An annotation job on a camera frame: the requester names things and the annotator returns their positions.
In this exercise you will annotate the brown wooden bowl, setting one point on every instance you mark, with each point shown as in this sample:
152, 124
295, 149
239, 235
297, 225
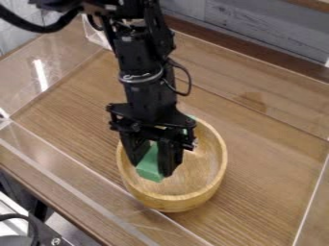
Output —
195, 180

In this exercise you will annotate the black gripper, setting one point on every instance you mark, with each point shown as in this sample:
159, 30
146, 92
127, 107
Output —
150, 106

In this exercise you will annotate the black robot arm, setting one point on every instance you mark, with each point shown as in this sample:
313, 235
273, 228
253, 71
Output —
135, 29

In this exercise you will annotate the black metal table frame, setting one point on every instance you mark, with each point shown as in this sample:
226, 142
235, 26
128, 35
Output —
56, 231

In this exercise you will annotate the green rectangular block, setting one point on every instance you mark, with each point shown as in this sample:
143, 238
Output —
150, 168

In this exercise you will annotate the clear acrylic tray wall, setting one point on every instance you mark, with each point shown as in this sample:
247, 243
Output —
93, 203

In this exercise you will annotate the clear acrylic corner bracket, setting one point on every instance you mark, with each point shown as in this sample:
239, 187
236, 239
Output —
93, 35

